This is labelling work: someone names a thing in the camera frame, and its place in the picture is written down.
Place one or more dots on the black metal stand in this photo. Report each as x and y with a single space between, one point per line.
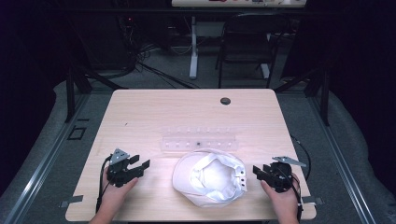
320 90
77 90

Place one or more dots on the grey tape strip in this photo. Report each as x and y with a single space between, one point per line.
71 200
313 200

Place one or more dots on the white desk leg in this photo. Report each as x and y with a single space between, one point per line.
194 49

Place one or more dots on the white cap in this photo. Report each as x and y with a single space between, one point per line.
209 178

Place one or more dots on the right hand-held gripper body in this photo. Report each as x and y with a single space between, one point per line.
281 174

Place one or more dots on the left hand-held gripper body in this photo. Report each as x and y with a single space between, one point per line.
120 170

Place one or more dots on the clear plastic rack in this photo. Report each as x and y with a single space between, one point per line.
199 140

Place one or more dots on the person's right hand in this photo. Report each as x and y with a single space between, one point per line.
282 199

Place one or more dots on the person's left hand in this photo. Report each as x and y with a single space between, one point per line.
116 193

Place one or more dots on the black chair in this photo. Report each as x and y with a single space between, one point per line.
249 46

